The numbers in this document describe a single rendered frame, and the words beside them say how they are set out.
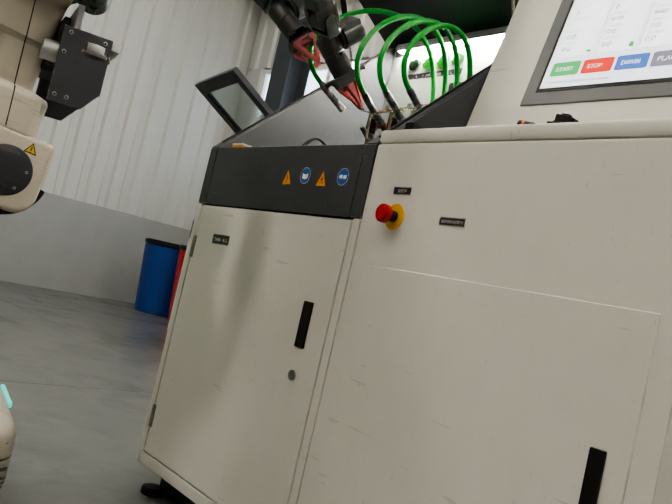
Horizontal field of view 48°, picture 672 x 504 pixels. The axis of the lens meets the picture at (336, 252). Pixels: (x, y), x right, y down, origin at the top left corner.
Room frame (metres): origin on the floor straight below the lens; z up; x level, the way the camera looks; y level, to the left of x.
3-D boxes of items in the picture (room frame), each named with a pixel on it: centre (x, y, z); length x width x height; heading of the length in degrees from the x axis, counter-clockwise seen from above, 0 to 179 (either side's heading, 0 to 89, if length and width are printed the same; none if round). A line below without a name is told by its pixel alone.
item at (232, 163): (1.81, 0.17, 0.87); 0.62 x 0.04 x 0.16; 39
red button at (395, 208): (1.43, -0.08, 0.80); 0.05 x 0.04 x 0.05; 39
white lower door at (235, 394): (1.80, 0.18, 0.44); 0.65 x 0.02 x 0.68; 39
